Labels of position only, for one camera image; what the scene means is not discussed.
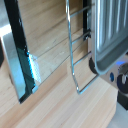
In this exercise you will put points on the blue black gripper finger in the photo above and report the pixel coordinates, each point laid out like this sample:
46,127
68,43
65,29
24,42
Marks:
122,74
123,99

